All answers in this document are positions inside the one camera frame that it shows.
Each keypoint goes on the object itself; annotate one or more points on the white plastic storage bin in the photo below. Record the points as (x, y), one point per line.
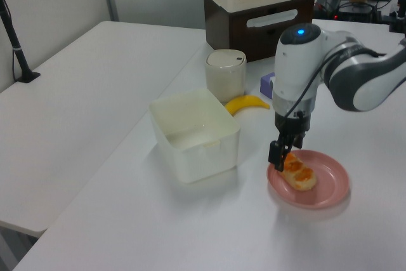
(203, 160)

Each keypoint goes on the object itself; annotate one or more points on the purple cube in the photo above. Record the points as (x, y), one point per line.
(266, 87)

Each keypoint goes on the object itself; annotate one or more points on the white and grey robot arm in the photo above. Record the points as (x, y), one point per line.
(292, 68)

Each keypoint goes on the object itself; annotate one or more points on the bread roll with orange topping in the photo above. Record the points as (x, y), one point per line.
(301, 175)

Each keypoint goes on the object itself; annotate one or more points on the black camera stand pole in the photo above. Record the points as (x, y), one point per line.
(16, 49)

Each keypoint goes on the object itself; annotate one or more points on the pink plastic plate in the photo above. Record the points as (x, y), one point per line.
(330, 188)

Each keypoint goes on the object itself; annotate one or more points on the black device with red light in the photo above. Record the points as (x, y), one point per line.
(352, 10)

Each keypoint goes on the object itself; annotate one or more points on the cream mini trash can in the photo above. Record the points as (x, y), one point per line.
(224, 77)

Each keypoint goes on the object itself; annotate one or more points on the black table clamp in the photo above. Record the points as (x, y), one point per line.
(398, 20)

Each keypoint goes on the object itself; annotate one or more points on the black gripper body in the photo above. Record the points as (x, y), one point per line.
(292, 123)

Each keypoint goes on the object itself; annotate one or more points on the yellow banana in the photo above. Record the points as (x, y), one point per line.
(244, 103)

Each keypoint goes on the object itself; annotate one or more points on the dark brown drawer box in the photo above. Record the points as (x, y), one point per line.
(247, 39)

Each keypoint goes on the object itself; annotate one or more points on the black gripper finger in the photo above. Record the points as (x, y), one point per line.
(299, 141)
(276, 153)

